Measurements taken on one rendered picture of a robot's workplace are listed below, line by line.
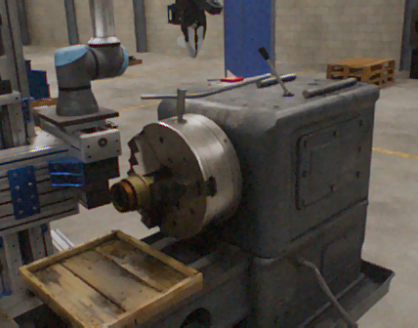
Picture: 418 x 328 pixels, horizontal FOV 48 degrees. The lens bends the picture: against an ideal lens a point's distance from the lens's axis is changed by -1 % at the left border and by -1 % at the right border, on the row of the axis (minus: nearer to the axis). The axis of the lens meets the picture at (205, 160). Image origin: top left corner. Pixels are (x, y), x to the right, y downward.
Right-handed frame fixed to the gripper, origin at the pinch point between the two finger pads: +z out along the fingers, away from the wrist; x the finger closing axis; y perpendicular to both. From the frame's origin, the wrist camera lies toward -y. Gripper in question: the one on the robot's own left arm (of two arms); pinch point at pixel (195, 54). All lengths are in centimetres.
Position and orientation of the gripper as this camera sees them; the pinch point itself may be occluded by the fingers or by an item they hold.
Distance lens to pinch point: 138.8
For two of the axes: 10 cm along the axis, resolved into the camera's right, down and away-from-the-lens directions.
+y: -7.1, -2.0, 6.7
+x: -7.0, 2.5, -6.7
